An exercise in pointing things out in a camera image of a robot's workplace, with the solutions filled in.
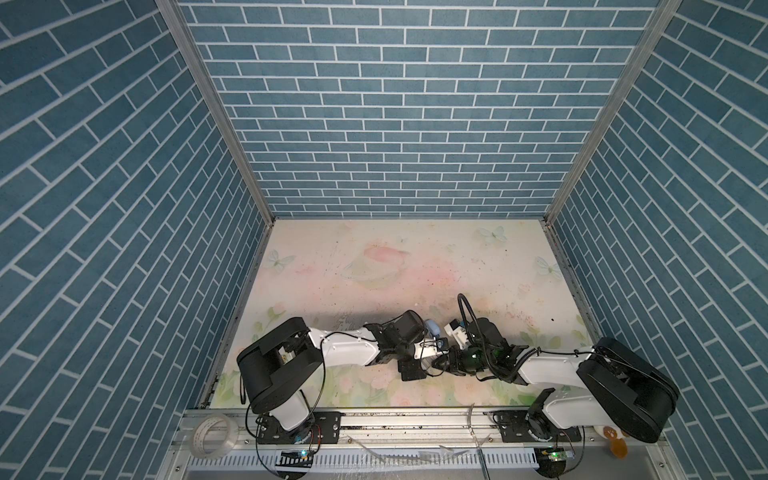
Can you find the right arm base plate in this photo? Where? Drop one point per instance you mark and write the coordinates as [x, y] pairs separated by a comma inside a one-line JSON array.
[[518, 425]]

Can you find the aluminium front rail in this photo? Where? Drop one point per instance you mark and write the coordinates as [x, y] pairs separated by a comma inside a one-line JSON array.
[[375, 427]]

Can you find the green circuit board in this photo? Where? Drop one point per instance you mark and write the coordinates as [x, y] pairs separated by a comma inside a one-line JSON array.
[[552, 462], [294, 460]]

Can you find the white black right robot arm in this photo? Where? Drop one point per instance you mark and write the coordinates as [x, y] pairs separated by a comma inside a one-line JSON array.
[[605, 385]]

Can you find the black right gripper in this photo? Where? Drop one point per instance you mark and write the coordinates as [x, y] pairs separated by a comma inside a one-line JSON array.
[[453, 362]]

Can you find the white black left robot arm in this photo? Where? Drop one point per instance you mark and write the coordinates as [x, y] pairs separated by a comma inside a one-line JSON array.
[[274, 368]]

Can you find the green circuit board left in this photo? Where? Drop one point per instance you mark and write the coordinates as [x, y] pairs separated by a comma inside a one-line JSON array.
[[294, 460]]

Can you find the green circuit board right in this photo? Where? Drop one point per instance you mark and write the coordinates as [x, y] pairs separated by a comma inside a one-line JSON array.
[[552, 462]]

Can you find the brown white plush toy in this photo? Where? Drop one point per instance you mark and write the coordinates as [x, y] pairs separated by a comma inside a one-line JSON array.
[[616, 439]]

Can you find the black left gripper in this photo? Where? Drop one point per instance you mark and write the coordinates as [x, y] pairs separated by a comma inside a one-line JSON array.
[[409, 367]]

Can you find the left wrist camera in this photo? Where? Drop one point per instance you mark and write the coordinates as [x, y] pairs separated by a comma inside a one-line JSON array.
[[431, 348]]

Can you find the clear tape roll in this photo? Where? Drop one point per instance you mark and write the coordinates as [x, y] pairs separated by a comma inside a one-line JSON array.
[[214, 437]]

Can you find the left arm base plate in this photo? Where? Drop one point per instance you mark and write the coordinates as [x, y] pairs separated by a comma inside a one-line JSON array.
[[323, 426]]

